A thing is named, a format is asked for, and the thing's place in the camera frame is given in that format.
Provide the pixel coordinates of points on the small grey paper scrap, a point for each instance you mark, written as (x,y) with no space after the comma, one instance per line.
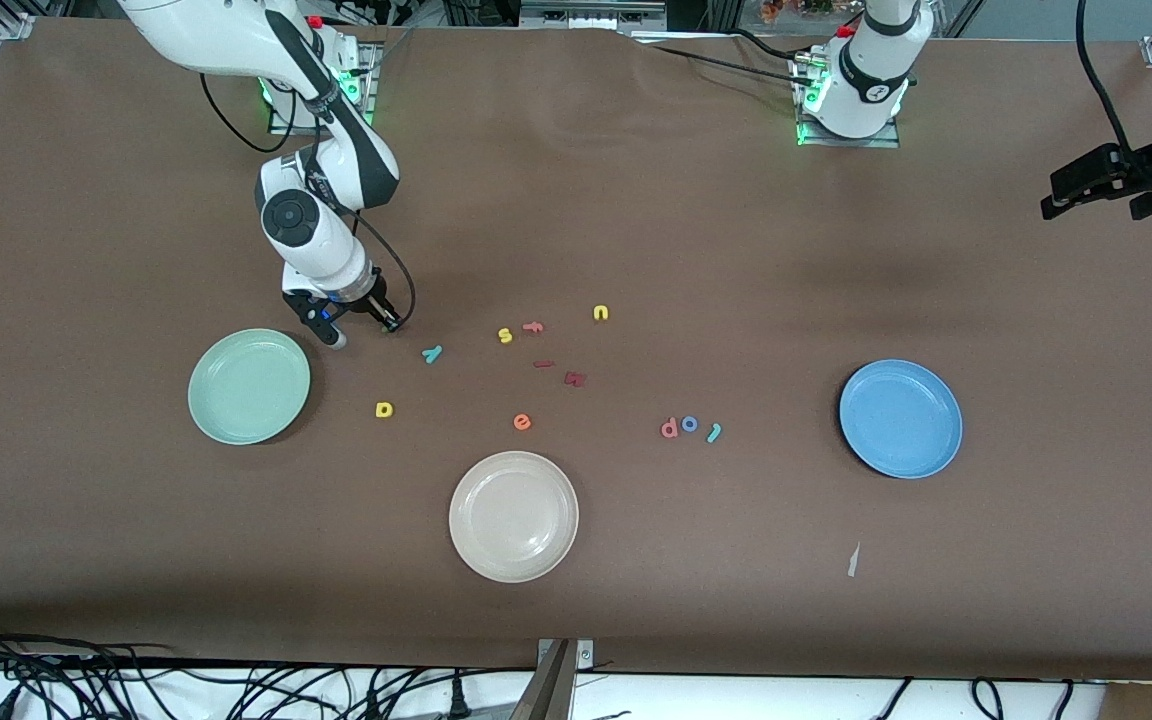
(853,560)

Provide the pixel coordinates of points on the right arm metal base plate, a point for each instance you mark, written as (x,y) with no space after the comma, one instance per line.
(368,70)

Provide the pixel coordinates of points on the green plate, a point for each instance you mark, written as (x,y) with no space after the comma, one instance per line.
(249,387)

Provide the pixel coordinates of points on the grey metal box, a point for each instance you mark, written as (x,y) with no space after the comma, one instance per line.
(591,12)

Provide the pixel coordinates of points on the metal table bracket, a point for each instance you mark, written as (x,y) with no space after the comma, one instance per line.
(551,680)

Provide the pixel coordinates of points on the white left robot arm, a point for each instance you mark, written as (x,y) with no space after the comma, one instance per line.
(866,80)

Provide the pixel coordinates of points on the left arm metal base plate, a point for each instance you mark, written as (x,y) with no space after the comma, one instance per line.
(891,138)

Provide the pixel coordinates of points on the blue plate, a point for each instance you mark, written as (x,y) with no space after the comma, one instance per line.
(901,419)

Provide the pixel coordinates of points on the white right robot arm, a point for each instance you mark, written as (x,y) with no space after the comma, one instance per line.
(321,240)

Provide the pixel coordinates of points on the brown table cover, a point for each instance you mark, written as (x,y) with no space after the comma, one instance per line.
(636,200)

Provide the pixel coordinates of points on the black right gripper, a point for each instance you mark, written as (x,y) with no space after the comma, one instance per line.
(368,304)

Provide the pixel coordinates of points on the beige plate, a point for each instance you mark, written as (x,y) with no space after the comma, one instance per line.
(514,516)

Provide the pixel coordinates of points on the teal foam letter y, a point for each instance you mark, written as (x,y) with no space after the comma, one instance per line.
(432,353)

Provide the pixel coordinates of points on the pink foam letter d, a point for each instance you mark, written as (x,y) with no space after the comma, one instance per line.
(669,428)

